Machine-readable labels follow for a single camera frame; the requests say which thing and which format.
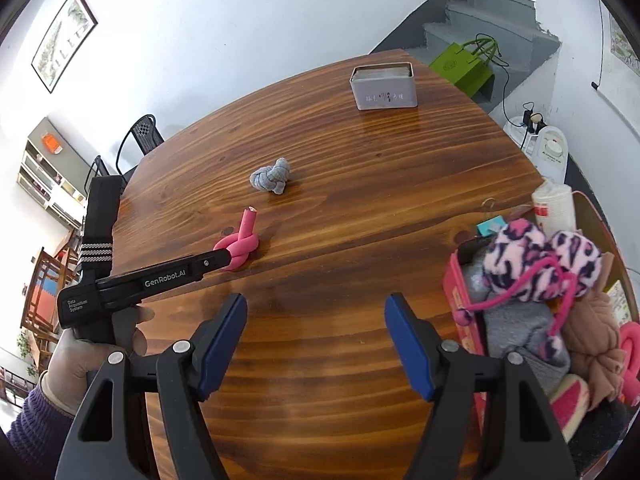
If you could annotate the wall scroll painting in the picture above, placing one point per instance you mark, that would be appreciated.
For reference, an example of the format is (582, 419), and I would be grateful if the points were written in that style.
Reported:
(620, 45)

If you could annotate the wooden stool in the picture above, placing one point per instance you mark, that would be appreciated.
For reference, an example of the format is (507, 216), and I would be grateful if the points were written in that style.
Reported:
(70, 247)

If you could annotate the person's left hand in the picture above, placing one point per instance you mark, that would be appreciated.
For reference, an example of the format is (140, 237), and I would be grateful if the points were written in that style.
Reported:
(65, 370)

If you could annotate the red storage box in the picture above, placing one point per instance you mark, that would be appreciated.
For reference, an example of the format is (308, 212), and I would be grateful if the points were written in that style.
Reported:
(467, 290)

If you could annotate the orange sign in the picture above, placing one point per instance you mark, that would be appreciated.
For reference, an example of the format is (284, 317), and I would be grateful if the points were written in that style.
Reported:
(51, 142)

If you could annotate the potted plant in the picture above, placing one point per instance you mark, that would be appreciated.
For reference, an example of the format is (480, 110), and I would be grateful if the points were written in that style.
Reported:
(27, 355)

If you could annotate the dark grey fuzzy ball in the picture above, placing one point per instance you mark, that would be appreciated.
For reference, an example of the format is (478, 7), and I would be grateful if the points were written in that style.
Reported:
(597, 440)

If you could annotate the teal card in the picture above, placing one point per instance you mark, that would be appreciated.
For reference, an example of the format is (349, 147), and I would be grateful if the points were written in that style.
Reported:
(490, 226)

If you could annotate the green paper bag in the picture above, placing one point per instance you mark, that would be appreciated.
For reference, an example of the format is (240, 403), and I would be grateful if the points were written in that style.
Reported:
(460, 67)

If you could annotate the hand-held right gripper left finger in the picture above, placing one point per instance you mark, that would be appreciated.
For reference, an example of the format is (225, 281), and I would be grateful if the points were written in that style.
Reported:
(222, 347)

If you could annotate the wooden chair orange seat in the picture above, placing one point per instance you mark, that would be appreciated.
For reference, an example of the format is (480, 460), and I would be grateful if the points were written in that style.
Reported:
(42, 300)

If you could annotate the white floor appliance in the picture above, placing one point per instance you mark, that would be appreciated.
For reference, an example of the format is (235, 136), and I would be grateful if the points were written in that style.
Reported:
(545, 152)

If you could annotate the white shelf cabinet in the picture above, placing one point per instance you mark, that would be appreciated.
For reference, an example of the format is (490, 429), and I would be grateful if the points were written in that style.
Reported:
(50, 180)

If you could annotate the cream embroidered knit cap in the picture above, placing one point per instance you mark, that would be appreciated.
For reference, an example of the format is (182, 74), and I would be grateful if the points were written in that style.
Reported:
(570, 405)

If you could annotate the grey staircase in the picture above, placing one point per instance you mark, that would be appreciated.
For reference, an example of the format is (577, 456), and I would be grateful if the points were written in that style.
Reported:
(490, 20)

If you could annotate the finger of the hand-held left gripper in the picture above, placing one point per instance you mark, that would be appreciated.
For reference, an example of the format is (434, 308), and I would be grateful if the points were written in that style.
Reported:
(222, 260)

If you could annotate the beige brown cloth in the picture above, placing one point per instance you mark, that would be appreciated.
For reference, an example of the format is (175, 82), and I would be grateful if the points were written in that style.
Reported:
(595, 340)

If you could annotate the framed wall picture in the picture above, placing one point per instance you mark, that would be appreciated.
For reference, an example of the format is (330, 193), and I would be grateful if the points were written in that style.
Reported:
(62, 40)

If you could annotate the person's left forearm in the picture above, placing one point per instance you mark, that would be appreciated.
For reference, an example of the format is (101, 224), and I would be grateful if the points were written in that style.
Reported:
(40, 435)

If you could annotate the grey tin box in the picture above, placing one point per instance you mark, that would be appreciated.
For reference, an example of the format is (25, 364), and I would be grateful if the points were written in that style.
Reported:
(384, 87)

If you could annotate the black metal chair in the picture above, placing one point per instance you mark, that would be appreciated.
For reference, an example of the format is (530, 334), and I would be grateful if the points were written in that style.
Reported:
(142, 135)
(107, 172)

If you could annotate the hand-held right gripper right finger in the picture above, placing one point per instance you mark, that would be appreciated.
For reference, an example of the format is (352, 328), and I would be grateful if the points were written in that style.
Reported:
(407, 347)

